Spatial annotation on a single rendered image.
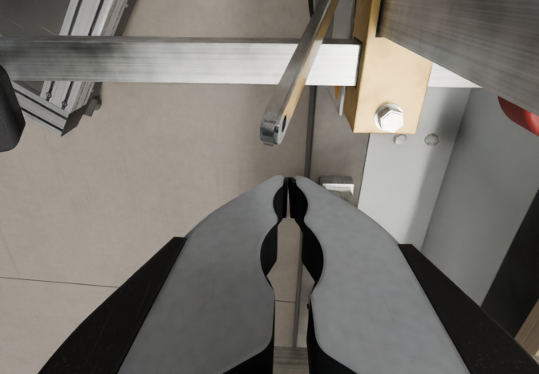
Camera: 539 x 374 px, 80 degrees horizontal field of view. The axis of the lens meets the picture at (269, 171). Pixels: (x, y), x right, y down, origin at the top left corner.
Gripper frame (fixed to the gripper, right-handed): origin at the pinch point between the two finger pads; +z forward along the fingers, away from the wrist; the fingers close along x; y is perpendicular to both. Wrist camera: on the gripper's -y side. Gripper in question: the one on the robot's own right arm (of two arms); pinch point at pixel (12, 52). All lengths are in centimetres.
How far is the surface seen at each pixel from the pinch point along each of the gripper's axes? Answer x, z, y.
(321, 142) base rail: 13.5, 12.5, -28.8
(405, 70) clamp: 0.1, -4.5, -32.0
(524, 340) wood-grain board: 28, -6, -50
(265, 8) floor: 1, 83, -18
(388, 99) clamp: 2.3, -4.5, -31.2
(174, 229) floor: 89, 83, 23
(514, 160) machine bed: 13, 7, -51
